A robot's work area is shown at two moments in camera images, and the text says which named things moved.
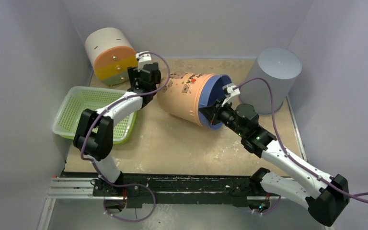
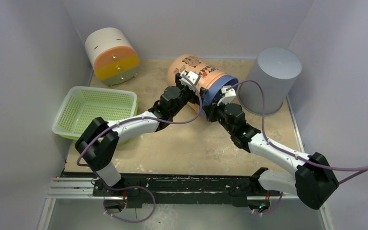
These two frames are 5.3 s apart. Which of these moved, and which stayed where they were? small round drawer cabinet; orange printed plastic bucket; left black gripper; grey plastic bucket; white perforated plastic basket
Moved: orange printed plastic bucket; left black gripper
Stayed: small round drawer cabinet; grey plastic bucket; white perforated plastic basket
